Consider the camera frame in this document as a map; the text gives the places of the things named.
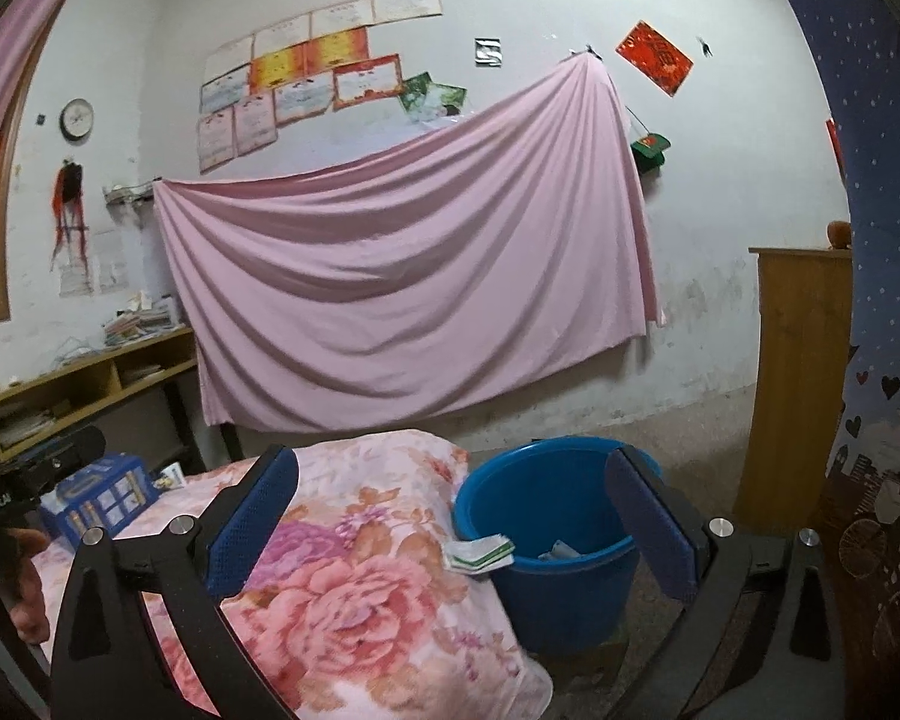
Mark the wooden cabinet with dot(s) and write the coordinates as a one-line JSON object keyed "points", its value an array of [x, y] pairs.
{"points": [[805, 305]]}

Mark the green wall photos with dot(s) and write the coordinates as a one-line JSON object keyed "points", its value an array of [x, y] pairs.
{"points": [[425, 100]]}

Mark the blue cardboard box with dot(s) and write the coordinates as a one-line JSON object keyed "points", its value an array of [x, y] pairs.
{"points": [[109, 493]]}

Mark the stack of books on shelf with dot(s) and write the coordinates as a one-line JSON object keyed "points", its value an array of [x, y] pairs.
{"points": [[143, 317]]}

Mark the left hand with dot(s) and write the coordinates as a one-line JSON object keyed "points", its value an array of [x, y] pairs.
{"points": [[20, 584]]}

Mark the round wall clock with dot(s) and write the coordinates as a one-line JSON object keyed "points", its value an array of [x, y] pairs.
{"points": [[76, 120]]}

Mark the green hanging ornament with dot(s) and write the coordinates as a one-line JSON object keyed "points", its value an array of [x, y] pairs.
{"points": [[650, 152]]}

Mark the silver foil wall square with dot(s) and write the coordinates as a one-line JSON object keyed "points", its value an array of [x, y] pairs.
{"points": [[488, 52]]}

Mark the pink hanging sheet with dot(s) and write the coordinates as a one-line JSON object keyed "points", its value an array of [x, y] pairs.
{"points": [[422, 279]]}

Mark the wall certificates group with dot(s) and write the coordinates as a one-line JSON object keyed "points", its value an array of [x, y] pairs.
{"points": [[296, 69]]}

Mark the green white paper trash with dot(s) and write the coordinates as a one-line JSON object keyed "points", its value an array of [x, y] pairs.
{"points": [[480, 556]]}

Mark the wooden shelf unit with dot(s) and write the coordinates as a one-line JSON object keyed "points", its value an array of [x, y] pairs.
{"points": [[38, 410]]}

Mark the blue patterned curtain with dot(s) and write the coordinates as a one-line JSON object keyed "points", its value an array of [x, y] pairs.
{"points": [[856, 49]]}

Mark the red tassel wall hanging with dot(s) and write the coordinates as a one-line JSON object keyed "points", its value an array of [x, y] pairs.
{"points": [[68, 211]]}

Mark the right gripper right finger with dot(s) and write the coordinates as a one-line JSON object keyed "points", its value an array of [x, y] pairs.
{"points": [[758, 636]]}

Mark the red paper wall poster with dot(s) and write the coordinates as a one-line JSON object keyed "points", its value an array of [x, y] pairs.
{"points": [[646, 49]]}

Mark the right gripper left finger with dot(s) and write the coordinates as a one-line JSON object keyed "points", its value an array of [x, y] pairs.
{"points": [[107, 661]]}

